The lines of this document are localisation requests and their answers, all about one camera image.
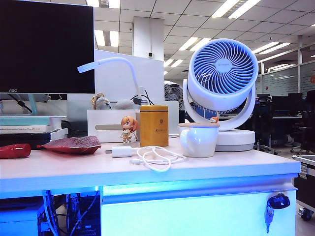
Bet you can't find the red glossy case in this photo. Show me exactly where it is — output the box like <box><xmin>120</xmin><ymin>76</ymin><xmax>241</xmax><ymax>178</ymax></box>
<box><xmin>0</xmin><ymin>143</ymin><xmax>32</xmax><ymax>159</ymax></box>

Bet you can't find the yellow tea tin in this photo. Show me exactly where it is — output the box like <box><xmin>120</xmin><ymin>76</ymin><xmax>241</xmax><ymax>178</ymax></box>
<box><xmin>139</xmin><ymin>105</ymin><xmax>169</xmax><ymax>148</ymax></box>

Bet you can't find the white partition panel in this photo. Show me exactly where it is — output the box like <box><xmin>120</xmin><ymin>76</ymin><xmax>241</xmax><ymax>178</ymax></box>
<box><xmin>66</xmin><ymin>48</ymin><xmax>165</xmax><ymax>116</ymax></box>

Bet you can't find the black office chair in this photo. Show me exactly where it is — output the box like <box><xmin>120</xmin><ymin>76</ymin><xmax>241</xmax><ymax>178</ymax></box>
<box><xmin>255</xmin><ymin>94</ymin><xmax>280</xmax><ymax>155</ymax></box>
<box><xmin>290</xmin><ymin>90</ymin><xmax>315</xmax><ymax>155</ymax></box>

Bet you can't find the beige plush toy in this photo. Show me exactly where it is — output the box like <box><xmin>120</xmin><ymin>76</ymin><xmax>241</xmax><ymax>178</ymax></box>
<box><xmin>90</xmin><ymin>92</ymin><xmax>112</xmax><ymax>110</ymax></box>

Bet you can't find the white ceramic mug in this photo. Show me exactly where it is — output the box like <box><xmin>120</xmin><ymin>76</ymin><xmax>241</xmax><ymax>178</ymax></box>
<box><xmin>179</xmin><ymin>125</ymin><xmax>219</xmax><ymax>158</ymax></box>

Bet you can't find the white cable bundle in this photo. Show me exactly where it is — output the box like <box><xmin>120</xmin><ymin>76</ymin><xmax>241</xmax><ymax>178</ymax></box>
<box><xmin>42</xmin><ymin>189</ymin><xmax>60</xmax><ymax>236</ymax></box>

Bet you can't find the white charger plug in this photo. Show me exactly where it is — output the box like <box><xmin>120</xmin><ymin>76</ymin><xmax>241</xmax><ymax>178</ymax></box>
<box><xmin>105</xmin><ymin>146</ymin><xmax>132</xmax><ymax>158</ymax></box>

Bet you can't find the white desk fan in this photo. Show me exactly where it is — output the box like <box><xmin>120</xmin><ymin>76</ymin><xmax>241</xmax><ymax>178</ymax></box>
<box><xmin>182</xmin><ymin>38</ymin><xmax>259</xmax><ymax>152</ymax></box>

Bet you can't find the black computer tower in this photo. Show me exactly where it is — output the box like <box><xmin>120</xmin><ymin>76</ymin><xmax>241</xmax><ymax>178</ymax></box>
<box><xmin>65</xmin><ymin>193</ymin><xmax>102</xmax><ymax>236</ymax></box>

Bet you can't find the small grey pedestal fan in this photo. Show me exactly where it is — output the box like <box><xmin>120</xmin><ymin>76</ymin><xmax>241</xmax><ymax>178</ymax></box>
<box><xmin>163</xmin><ymin>83</ymin><xmax>185</xmax><ymax>110</ymax></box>

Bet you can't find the blue key ring with keys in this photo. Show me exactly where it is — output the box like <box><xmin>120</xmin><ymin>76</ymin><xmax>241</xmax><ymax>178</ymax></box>
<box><xmin>264</xmin><ymin>194</ymin><xmax>290</xmax><ymax>234</ymax></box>

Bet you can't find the white tissue box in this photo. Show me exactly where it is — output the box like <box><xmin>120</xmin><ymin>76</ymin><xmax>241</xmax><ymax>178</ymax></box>
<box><xmin>87</xmin><ymin>109</ymin><xmax>141</xmax><ymax>143</ymax></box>

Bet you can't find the teal monitor stand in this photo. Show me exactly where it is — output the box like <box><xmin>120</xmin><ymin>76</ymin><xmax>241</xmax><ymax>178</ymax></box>
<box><xmin>0</xmin><ymin>92</ymin><xmax>67</xmax><ymax>116</ymax></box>

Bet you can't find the teal white book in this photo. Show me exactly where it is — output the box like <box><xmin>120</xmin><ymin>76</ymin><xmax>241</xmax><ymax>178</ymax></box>
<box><xmin>0</xmin><ymin>115</ymin><xmax>67</xmax><ymax>126</ymax></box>

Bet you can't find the black computer monitor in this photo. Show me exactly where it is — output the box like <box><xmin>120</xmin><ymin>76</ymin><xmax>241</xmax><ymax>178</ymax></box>
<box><xmin>0</xmin><ymin>0</ymin><xmax>95</xmax><ymax>94</ymax></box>

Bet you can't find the orange-haired anime figurine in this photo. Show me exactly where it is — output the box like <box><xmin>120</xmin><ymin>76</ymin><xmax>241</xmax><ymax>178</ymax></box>
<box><xmin>120</xmin><ymin>115</ymin><xmax>140</xmax><ymax>143</ymax></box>

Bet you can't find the white drawer with lock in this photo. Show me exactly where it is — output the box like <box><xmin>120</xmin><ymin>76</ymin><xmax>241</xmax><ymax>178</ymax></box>
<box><xmin>100</xmin><ymin>176</ymin><xmax>298</xmax><ymax>236</ymax></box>

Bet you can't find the black lamp cable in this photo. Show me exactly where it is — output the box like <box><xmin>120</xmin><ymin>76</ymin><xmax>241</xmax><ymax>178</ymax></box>
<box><xmin>131</xmin><ymin>88</ymin><xmax>156</xmax><ymax>105</ymax></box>

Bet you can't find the white gooseneck desk lamp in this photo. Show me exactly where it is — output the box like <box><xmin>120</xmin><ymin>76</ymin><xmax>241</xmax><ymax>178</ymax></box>
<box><xmin>76</xmin><ymin>57</ymin><xmax>149</xmax><ymax>105</ymax></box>

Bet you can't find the black aluminium flight case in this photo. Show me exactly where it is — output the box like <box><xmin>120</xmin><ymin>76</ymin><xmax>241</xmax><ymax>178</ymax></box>
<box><xmin>292</xmin><ymin>154</ymin><xmax>315</xmax><ymax>221</ymax></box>

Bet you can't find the red patterned pouch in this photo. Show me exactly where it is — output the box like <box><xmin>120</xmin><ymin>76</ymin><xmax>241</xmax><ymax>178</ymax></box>
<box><xmin>36</xmin><ymin>136</ymin><xmax>102</xmax><ymax>154</ymax></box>

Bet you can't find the grey plush toy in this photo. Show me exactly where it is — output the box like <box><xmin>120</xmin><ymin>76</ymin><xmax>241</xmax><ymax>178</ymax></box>
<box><xmin>115</xmin><ymin>98</ymin><xmax>136</xmax><ymax>110</ymax></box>

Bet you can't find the round wooden mug lid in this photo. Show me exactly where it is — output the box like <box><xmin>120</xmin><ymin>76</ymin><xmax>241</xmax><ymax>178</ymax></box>
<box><xmin>178</xmin><ymin>122</ymin><xmax>220</xmax><ymax>128</ymax></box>

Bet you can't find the white charging cable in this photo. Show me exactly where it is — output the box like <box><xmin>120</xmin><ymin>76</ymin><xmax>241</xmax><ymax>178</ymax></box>
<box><xmin>129</xmin><ymin>145</ymin><xmax>187</xmax><ymax>172</ymax></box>

